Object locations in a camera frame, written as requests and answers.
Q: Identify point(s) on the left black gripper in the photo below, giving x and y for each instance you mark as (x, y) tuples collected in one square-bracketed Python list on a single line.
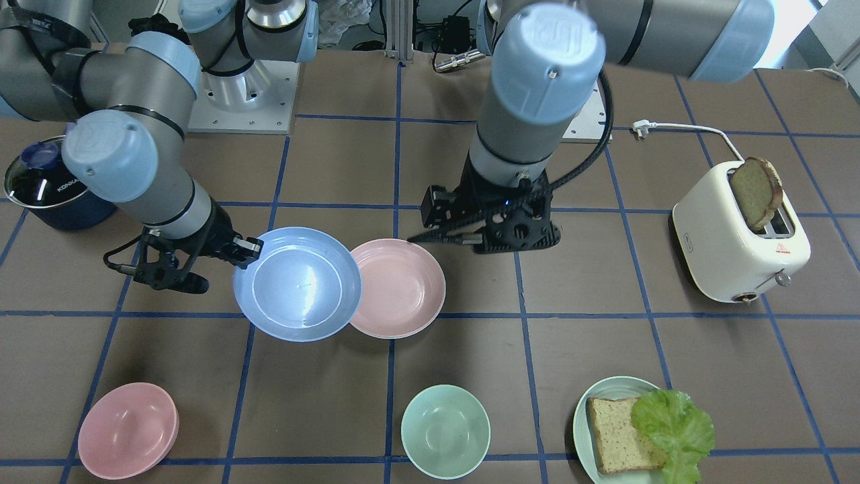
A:
[(472, 194)]

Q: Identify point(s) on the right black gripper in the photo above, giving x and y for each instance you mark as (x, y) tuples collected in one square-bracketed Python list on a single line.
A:
[(212, 232)]

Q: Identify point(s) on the blue plate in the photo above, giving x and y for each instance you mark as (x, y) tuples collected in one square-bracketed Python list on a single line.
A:
[(304, 287)]

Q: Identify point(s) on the pink plate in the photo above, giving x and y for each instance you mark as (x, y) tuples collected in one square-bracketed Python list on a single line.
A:
[(403, 288)]

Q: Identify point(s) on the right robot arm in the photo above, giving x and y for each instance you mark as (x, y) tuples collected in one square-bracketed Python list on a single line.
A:
[(128, 113)]

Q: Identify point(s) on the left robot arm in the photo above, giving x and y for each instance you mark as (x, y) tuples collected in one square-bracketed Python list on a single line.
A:
[(548, 57)]

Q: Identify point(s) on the dark blue pot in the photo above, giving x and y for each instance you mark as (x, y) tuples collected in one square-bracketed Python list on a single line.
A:
[(86, 211)]

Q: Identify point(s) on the green plate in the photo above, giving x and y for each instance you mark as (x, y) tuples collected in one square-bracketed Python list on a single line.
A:
[(584, 436)]

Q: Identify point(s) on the pink bowl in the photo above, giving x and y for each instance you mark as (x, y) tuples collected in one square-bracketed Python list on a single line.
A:
[(128, 431)]

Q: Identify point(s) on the green bowl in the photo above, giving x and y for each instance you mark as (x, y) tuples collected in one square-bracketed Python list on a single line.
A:
[(445, 432)]

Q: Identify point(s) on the glass pot lid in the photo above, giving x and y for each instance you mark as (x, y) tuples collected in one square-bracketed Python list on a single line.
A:
[(38, 178)]

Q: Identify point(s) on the white toaster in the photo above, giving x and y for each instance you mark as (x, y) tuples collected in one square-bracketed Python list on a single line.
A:
[(726, 260)]

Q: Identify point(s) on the bread slice on plate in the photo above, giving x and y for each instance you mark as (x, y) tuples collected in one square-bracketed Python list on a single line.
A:
[(620, 447)]

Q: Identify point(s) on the bread slice in toaster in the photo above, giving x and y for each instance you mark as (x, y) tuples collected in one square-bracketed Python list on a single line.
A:
[(758, 191)]

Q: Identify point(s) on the lettuce leaf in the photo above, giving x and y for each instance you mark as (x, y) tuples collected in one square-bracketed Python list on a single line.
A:
[(674, 424)]

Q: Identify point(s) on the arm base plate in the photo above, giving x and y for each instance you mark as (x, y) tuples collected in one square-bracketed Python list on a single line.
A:
[(258, 101), (589, 123)]

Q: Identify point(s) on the aluminium frame post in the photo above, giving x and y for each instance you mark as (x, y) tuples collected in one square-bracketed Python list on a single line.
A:
[(399, 35)]

